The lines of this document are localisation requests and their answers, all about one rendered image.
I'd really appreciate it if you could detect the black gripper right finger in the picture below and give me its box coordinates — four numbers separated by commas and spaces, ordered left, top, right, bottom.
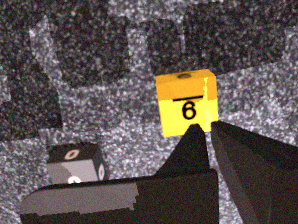
210, 120, 298, 224

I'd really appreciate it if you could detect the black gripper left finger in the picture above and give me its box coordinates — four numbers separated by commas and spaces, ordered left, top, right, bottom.
20, 123, 220, 224

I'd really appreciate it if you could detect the yellow block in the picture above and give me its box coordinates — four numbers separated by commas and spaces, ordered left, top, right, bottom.
156, 69, 218, 137

